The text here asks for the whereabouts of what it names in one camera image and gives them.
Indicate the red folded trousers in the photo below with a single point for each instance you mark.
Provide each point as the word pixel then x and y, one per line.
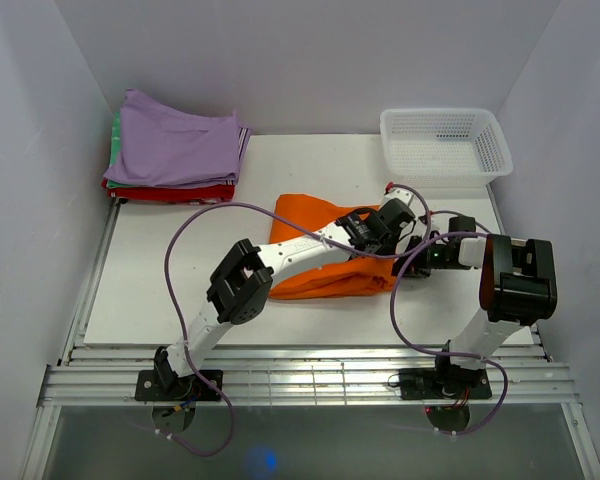
pixel 193 196

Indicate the aluminium frame rail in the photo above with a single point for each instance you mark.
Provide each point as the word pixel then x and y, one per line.
pixel 363 344

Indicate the purple folded trousers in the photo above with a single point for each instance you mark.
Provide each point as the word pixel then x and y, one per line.
pixel 160 146

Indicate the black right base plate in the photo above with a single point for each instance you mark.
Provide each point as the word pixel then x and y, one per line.
pixel 431 384

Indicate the green folded trousers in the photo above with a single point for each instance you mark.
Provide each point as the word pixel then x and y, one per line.
pixel 115 144

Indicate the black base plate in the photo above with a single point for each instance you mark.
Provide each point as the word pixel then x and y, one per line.
pixel 149 389
pixel 431 384

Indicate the orange trousers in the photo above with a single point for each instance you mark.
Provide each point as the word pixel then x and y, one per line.
pixel 358 277

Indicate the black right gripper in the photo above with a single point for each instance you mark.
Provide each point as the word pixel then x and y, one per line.
pixel 415 268

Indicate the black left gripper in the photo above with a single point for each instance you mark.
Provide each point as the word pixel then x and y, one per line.
pixel 389 250

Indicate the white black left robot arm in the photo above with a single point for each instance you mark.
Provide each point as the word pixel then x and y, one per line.
pixel 240 285

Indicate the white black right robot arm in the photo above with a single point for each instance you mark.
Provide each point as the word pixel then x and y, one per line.
pixel 517 288

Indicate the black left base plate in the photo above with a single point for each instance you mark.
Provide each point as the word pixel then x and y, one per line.
pixel 149 389

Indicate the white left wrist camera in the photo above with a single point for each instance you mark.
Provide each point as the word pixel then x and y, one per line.
pixel 397 199

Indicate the white plastic basket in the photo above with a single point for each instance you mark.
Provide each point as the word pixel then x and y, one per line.
pixel 444 147

